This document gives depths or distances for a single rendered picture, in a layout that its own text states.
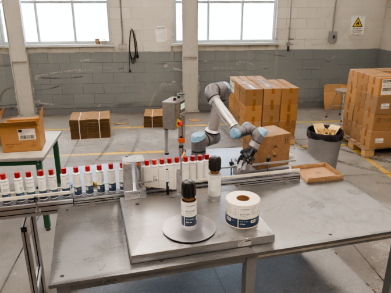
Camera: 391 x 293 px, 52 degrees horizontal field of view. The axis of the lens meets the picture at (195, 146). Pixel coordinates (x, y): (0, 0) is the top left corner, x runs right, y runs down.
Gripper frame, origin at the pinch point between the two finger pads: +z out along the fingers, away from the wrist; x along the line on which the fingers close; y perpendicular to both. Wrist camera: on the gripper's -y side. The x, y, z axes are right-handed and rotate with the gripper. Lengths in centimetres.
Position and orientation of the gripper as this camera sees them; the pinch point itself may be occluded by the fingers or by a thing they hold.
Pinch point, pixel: (238, 169)
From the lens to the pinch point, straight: 297.4
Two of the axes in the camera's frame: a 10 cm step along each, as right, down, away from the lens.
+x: 8.4, 4.0, 3.8
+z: -4.8, 8.6, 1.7
